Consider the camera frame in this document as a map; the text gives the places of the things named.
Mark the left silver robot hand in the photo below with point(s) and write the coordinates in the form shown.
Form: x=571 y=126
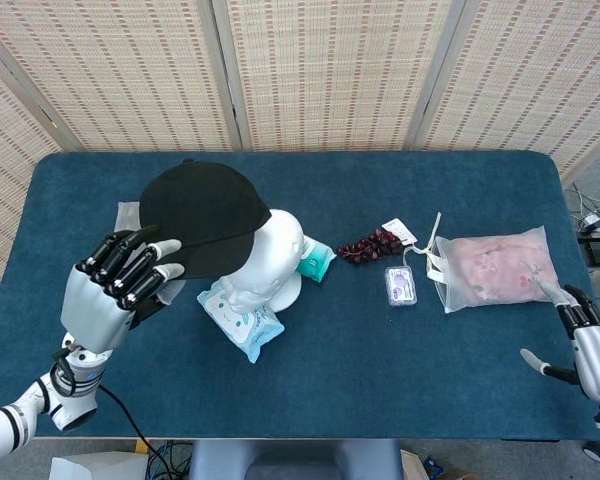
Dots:
x=92 y=310

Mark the black baseball cap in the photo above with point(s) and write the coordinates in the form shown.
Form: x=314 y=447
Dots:
x=205 y=210

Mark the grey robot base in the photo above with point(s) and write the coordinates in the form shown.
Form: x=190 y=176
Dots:
x=295 y=460

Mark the white foam mannequin head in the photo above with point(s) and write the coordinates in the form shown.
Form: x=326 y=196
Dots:
x=275 y=255

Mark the frosted bag with pink cloth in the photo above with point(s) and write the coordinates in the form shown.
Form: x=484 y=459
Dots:
x=495 y=265

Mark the white paper box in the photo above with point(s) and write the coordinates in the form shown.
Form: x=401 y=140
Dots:
x=95 y=467

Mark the light blue wet wipes pack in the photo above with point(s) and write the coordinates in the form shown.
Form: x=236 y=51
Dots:
x=250 y=332

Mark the bamboo folding screen panel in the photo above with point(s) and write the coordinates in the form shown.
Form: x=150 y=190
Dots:
x=130 y=75
x=530 y=75
x=595 y=130
x=330 y=75
x=5 y=150

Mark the purple clear plastic box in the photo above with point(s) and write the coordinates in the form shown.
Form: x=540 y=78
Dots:
x=400 y=286

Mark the brown cardboard box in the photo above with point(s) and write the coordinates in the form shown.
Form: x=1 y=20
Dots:
x=410 y=467

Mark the teal wet wipes pack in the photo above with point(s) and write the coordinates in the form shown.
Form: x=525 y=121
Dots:
x=315 y=262

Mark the white paper tag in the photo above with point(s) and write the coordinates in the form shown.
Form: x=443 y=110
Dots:
x=399 y=231

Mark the blue felt table cover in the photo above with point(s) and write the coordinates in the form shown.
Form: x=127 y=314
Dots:
x=330 y=380

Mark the dark red grape bunch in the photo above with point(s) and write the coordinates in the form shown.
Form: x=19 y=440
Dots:
x=370 y=247

